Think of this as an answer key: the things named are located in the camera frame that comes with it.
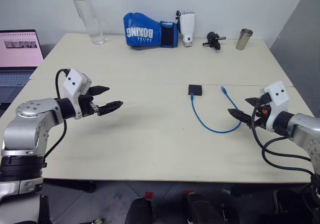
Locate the white robotic hand device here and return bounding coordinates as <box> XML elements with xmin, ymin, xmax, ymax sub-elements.
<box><xmin>174</xmin><ymin>9</ymin><xmax>197</xmax><ymax>48</ymax></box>

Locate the dark equipment under table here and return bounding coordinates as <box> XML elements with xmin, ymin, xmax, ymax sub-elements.
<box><xmin>271</xmin><ymin>184</ymin><xmax>320</xmax><ymax>224</ymax></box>

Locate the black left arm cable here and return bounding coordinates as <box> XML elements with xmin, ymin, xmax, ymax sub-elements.
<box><xmin>43</xmin><ymin>68</ymin><xmax>72</xmax><ymax>160</ymax></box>

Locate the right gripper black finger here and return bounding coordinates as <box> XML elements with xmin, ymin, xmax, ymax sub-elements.
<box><xmin>244</xmin><ymin>97</ymin><xmax>262</xmax><ymax>107</ymax></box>
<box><xmin>227</xmin><ymin>108</ymin><xmax>266</xmax><ymax>130</ymax></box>

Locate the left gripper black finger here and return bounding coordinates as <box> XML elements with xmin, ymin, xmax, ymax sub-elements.
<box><xmin>87</xmin><ymin>85</ymin><xmax>111</xmax><ymax>97</ymax></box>
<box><xmin>96</xmin><ymin>100</ymin><xmax>124</xmax><ymax>117</ymax></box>

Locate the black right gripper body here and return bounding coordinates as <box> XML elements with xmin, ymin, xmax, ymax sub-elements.
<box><xmin>254</xmin><ymin>92</ymin><xmax>273</xmax><ymax>130</ymax></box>

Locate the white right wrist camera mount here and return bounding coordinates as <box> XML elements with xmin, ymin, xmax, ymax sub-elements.
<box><xmin>259</xmin><ymin>81</ymin><xmax>291</xmax><ymax>133</ymax></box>

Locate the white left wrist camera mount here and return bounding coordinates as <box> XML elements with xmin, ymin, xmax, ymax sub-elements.
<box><xmin>62</xmin><ymin>68</ymin><xmax>93</xmax><ymax>120</ymax></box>

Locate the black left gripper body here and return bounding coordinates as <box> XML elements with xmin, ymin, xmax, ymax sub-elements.
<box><xmin>78</xmin><ymin>93</ymin><xmax>101</xmax><ymax>118</ymax></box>

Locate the clear bottle with green lid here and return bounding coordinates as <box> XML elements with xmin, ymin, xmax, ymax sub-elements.
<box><xmin>68</xmin><ymin>0</ymin><xmax>106</xmax><ymax>46</ymax></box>

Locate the blue Ethernet cable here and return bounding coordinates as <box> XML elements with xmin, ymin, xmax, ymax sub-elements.
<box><xmin>189</xmin><ymin>85</ymin><xmax>243</xmax><ymax>134</ymax></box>

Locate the stainless steel cup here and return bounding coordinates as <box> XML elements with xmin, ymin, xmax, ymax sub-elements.
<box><xmin>235</xmin><ymin>28</ymin><xmax>254</xmax><ymax>51</ymax></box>

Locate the dark rounded shape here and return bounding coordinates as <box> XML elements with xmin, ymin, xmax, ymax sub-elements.
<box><xmin>185</xmin><ymin>192</ymin><xmax>227</xmax><ymax>224</ymax></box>
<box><xmin>126</xmin><ymin>196</ymin><xmax>154</xmax><ymax>224</ymax></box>

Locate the black metal clamp part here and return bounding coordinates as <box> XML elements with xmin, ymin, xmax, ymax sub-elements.
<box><xmin>202</xmin><ymin>31</ymin><xmax>227</xmax><ymax>51</ymax></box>

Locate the blue boxing glove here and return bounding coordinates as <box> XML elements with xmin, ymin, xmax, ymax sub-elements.
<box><xmin>122</xmin><ymin>11</ymin><xmax>180</xmax><ymax>49</ymax></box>

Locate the small black adapter box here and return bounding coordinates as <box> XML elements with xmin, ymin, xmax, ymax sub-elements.
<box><xmin>187</xmin><ymin>84</ymin><xmax>204</xmax><ymax>97</ymax></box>

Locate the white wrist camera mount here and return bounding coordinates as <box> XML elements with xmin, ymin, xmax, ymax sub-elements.
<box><xmin>62</xmin><ymin>68</ymin><xmax>93</xmax><ymax>120</ymax></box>
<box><xmin>259</xmin><ymin>81</ymin><xmax>291</xmax><ymax>133</ymax></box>

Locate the grey laptop with pink screen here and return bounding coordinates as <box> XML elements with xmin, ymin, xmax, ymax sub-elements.
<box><xmin>0</xmin><ymin>29</ymin><xmax>46</xmax><ymax>105</ymax></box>

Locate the grey partition panel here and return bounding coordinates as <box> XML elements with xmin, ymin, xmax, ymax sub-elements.
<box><xmin>268</xmin><ymin>0</ymin><xmax>320</xmax><ymax>118</ymax></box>

